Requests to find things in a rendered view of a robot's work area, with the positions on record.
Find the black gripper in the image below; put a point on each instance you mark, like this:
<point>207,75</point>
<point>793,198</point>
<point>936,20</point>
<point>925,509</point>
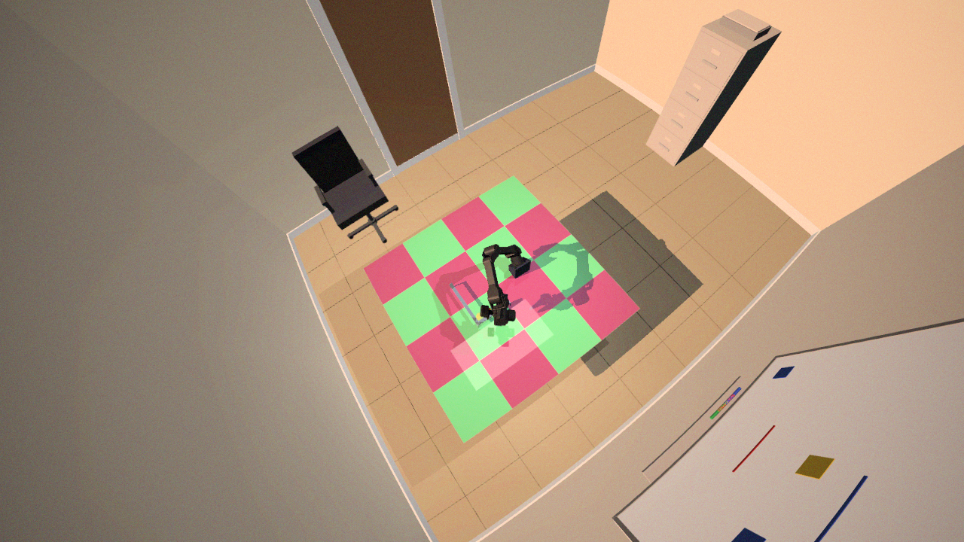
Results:
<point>486,312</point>

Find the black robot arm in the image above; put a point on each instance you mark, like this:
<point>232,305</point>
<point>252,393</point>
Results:
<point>495,293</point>

